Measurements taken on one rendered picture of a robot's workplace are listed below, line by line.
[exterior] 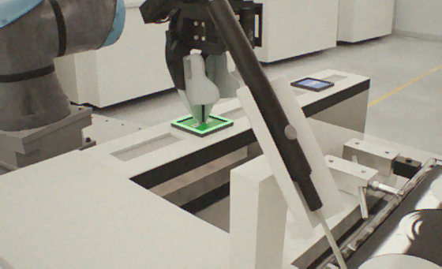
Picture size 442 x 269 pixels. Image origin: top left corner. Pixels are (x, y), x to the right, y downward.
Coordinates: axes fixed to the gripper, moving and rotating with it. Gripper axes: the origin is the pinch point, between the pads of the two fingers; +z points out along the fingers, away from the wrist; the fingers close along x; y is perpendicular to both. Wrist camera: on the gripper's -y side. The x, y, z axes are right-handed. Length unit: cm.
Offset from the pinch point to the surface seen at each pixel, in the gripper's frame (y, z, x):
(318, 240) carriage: 19.4, 9.8, -1.1
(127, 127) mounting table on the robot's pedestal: -37.1, 16.0, 14.1
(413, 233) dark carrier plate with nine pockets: 28.2, 7.8, 3.9
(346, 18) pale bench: -269, 55, 574
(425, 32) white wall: -207, 88, 796
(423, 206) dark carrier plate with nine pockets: 27.2, 7.7, 9.9
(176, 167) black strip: 5.6, 2.8, -8.6
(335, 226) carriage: 19.5, 9.8, 2.7
